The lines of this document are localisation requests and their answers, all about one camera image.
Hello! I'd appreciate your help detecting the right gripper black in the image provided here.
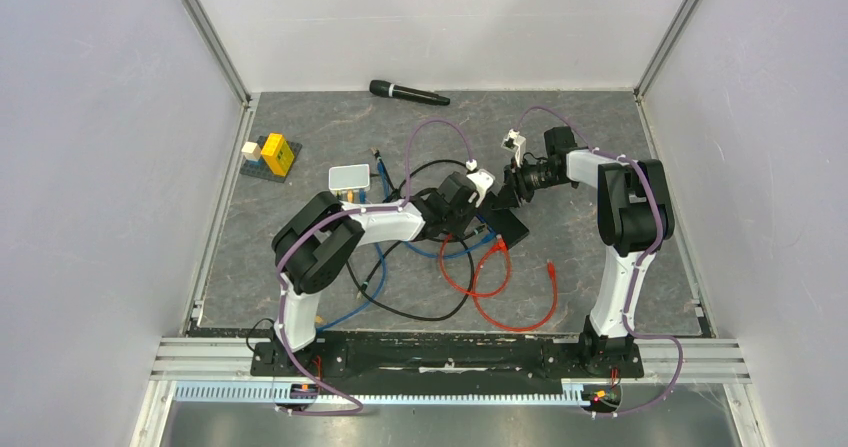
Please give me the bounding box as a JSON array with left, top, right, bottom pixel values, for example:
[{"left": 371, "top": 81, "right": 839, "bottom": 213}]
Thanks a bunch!
[{"left": 491, "top": 159, "right": 566, "bottom": 213}]

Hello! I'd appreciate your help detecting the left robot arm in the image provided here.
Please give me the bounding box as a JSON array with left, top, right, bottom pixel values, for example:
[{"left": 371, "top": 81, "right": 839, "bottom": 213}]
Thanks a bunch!
[{"left": 272, "top": 169, "right": 495, "bottom": 375}]

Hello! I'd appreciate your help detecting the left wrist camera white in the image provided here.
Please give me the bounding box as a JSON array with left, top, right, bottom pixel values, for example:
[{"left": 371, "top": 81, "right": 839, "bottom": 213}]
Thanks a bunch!
[{"left": 465, "top": 159, "right": 495, "bottom": 207}]

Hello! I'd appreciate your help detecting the white network switch box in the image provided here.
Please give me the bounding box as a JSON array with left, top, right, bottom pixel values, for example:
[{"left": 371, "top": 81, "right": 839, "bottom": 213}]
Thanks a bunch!
[{"left": 328, "top": 163, "right": 371, "bottom": 194}]

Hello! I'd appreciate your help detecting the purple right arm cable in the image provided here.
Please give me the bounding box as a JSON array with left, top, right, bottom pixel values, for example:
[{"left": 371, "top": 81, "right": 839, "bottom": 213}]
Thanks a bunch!
[{"left": 515, "top": 106, "right": 686, "bottom": 419}]

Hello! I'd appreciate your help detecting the yellow toy brick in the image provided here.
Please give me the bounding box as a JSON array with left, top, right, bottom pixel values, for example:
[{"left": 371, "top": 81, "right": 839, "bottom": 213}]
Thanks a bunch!
[{"left": 261, "top": 133, "right": 296, "bottom": 177}]

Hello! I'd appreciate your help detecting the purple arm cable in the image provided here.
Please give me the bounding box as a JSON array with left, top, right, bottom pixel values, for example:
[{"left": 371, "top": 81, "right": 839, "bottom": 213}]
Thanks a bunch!
[
  {"left": 274, "top": 119, "right": 477, "bottom": 417},
  {"left": 515, "top": 106, "right": 686, "bottom": 419}
]

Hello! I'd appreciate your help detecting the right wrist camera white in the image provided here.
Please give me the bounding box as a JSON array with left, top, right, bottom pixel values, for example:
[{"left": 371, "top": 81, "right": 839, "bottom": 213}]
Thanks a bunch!
[{"left": 501, "top": 129, "right": 526, "bottom": 167}]

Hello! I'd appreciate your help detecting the black microphone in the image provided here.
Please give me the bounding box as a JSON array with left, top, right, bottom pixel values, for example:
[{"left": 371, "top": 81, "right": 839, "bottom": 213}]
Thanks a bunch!
[{"left": 369, "top": 79, "right": 451, "bottom": 106}]

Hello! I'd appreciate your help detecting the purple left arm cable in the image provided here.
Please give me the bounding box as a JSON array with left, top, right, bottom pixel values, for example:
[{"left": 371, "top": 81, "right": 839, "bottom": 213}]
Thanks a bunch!
[{"left": 274, "top": 119, "right": 477, "bottom": 417}]

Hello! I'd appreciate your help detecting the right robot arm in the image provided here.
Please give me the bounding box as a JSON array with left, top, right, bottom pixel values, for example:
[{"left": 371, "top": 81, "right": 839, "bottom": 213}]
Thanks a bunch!
[{"left": 495, "top": 126, "right": 675, "bottom": 375}]

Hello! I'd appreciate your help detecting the red cable loop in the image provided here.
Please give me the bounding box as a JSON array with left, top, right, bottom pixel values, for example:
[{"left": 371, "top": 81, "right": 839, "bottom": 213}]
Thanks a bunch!
[{"left": 438, "top": 233, "right": 514, "bottom": 300}]

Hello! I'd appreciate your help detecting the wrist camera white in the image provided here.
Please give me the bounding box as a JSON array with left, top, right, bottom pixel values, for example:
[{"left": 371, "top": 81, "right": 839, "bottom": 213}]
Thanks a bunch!
[
  {"left": 465, "top": 159, "right": 495, "bottom": 207},
  {"left": 501, "top": 129, "right": 526, "bottom": 167}
]

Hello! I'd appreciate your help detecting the white cable duct strip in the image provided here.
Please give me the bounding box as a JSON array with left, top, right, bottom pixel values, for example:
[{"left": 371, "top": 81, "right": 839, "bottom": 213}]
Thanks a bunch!
[{"left": 174, "top": 381, "right": 590, "bottom": 407}]

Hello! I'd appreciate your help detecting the red cable with black adapter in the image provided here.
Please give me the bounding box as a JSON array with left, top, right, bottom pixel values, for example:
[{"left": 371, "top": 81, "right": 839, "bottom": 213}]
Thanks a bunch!
[{"left": 470, "top": 239, "right": 559, "bottom": 334}]

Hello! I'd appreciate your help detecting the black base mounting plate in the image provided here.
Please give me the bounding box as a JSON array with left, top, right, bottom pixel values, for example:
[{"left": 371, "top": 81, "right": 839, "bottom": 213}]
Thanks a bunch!
[{"left": 250, "top": 331, "right": 644, "bottom": 396}]

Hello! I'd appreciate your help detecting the cream toy brick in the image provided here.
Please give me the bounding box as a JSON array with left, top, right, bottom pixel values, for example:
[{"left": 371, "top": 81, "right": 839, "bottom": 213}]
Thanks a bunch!
[{"left": 241, "top": 141, "right": 262, "bottom": 163}]

